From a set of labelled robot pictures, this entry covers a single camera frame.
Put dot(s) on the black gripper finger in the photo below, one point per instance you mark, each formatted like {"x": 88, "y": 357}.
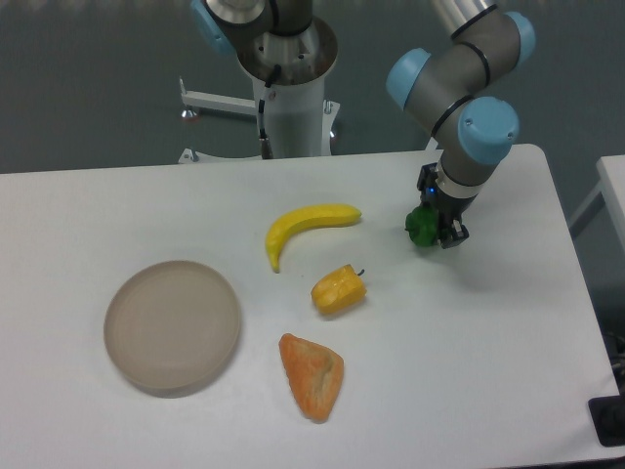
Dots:
{"x": 452, "y": 234}

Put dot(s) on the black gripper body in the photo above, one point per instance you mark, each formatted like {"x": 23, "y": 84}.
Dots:
{"x": 449, "y": 207}

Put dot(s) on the green toy pepper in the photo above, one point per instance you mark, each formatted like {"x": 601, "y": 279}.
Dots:
{"x": 421, "y": 225}

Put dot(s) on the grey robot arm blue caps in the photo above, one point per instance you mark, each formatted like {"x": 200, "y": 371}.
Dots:
{"x": 445, "y": 94}

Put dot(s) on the yellow toy bell pepper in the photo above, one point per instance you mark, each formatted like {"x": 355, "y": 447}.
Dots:
{"x": 338, "y": 291}

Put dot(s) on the yellow toy banana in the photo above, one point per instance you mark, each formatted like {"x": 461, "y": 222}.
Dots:
{"x": 306, "y": 218}

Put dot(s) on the white side table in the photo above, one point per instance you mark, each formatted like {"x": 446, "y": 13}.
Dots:
{"x": 607, "y": 193}

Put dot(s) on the orange toy bread slice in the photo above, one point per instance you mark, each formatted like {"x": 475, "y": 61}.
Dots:
{"x": 315, "y": 375}

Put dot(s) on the black device at table edge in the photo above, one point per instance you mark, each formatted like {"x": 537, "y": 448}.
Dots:
{"x": 608, "y": 419}

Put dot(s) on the beige round plate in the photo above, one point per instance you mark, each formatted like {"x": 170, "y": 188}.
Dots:
{"x": 171, "y": 329}

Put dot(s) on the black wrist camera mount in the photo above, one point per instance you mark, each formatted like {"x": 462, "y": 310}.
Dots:
{"x": 427, "y": 183}

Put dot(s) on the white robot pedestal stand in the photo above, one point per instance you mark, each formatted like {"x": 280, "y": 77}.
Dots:
{"x": 294, "y": 119}

